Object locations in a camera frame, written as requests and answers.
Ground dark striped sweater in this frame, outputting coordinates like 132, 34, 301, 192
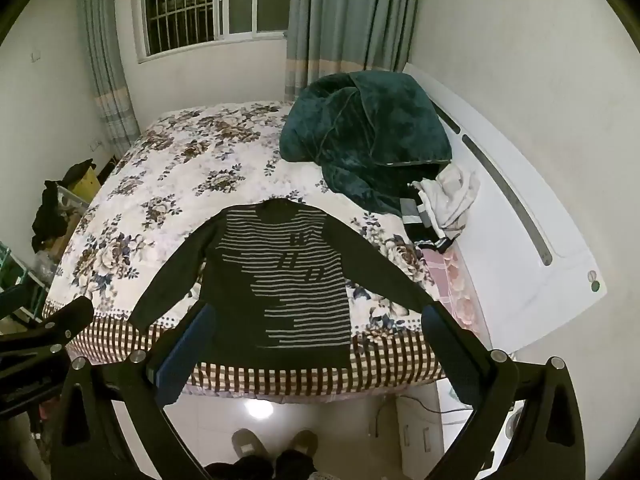
127, 199, 437, 368

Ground yellow box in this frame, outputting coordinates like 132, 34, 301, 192
67, 167, 104, 206

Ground operator's feet in slippers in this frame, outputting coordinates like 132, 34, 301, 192
204, 450, 321, 480

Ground white headboard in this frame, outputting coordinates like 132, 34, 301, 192
402, 62, 608, 352

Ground grey-green curtain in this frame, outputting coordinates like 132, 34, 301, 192
75, 0, 142, 155
284, 0, 426, 103

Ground white bedside cabinet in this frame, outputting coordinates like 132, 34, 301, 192
395, 380, 481, 467

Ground pink floral sheet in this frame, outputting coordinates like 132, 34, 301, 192
422, 247, 492, 342

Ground black floor cable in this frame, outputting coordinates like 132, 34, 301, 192
375, 392, 477, 437

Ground floral bedspread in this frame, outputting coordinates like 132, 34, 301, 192
42, 100, 447, 397

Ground white crumpled cloth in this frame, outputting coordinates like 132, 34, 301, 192
417, 162, 482, 241

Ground grey slipper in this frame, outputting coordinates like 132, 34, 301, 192
289, 429, 319, 457
232, 428, 274, 462

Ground dark green plush blanket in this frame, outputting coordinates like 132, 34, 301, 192
279, 71, 454, 217

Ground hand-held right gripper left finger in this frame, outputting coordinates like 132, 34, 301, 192
50, 302, 217, 480

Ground black clothing heap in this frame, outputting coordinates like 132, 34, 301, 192
31, 159, 96, 252

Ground grey striped cloth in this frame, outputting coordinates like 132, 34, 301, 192
399, 195, 455, 254

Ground green rack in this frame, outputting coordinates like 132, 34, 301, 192
0, 240, 45, 322

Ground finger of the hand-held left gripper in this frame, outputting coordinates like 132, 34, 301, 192
0, 296, 96, 362

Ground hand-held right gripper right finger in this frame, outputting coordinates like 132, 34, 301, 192
421, 302, 587, 480

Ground barred window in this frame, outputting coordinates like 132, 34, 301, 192
134, 0, 297, 64

